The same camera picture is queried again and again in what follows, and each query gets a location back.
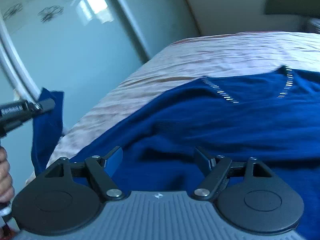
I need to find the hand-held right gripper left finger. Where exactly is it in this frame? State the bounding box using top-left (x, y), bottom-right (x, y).
top-left (44, 146), bottom-right (126, 202)

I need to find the person's left hand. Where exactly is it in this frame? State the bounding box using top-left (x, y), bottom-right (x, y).
top-left (0, 146), bottom-right (15, 203)

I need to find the blue knit sweater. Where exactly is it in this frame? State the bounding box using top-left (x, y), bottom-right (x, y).
top-left (30, 65), bottom-right (320, 240)

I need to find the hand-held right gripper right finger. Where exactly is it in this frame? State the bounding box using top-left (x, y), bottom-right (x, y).
top-left (192, 147), bottom-right (275, 202)

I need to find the bed with pink sheet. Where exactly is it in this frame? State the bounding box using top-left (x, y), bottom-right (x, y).
top-left (25, 31), bottom-right (320, 183)

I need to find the patterned pillow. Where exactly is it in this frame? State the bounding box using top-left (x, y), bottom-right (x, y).
top-left (305, 17), bottom-right (320, 34)

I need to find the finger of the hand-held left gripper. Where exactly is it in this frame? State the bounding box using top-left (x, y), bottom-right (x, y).
top-left (0, 118), bottom-right (34, 138)
top-left (0, 98), bottom-right (56, 120)

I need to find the glass door wardrobe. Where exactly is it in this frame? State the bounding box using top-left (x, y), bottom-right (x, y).
top-left (0, 0), bottom-right (202, 180)

